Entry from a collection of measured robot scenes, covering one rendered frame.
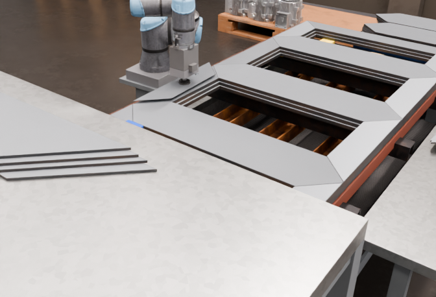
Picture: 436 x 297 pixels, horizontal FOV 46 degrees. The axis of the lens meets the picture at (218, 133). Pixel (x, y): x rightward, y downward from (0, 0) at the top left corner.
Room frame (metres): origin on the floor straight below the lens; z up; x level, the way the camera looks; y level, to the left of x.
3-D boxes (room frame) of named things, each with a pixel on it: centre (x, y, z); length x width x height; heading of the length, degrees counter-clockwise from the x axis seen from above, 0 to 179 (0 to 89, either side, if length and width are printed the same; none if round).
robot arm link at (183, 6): (1.68, 0.12, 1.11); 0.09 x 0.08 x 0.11; 4
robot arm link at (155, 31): (2.16, 0.28, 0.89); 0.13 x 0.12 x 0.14; 94
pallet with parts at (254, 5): (4.95, -0.82, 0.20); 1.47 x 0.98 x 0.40; 57
